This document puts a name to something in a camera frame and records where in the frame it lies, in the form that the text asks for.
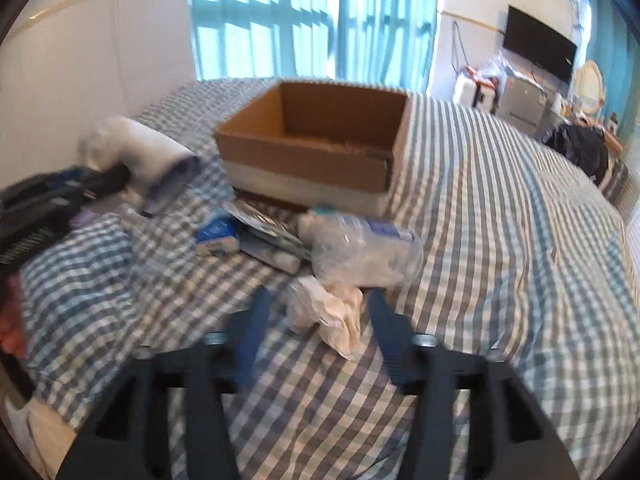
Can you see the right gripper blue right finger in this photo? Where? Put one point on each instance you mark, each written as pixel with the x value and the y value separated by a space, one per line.
pixel 510 437

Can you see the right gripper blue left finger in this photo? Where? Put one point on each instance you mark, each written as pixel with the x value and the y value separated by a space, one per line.
pixel 126 435

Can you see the white paper roll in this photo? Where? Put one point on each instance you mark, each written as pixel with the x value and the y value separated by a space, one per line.
pixel 161 168

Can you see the blue Vinda tissue pack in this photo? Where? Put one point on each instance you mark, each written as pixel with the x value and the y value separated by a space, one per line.
pixel 218 237

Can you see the white tissue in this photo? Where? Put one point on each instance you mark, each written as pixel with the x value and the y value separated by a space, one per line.
pixel 334 311

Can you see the clear plastic water bottle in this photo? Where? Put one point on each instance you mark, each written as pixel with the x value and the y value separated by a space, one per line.
pixel 360 252

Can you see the silver foil package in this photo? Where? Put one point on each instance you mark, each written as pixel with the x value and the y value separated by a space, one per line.
pixel 261 222

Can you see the person's left hand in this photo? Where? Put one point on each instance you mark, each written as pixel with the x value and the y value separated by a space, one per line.
pixel 12 334

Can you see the white padded headboard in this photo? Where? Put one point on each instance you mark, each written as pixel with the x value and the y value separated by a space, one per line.
pixel 91 60

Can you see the black jacket on chair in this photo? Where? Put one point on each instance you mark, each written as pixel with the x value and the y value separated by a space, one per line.
pixel 582 146

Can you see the teal window curtain left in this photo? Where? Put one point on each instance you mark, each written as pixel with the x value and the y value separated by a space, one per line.
pixel 263 38

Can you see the teal window curtain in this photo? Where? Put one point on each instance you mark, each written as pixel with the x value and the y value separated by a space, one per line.
pixel 263 38
pixel 388 42

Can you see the open cardboard box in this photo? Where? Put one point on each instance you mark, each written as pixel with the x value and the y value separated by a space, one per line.
pixel 311 143

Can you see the silver mini fridge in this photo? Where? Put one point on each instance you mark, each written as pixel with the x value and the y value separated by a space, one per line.
pixel 521 102

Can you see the white suitcase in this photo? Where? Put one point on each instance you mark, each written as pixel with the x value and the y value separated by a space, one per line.
pixel 474 91

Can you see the oval vanity mirror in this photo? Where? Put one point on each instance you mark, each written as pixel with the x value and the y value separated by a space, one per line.
pixel 588 88

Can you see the teal window curtain right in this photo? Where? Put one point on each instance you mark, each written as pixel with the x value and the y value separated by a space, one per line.
pixel 388 42

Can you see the teal corner curtain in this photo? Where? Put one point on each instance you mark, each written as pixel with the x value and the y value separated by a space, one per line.
pixel 614 49

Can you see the black wall television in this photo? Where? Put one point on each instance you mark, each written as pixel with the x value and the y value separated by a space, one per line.
pixel 540 44

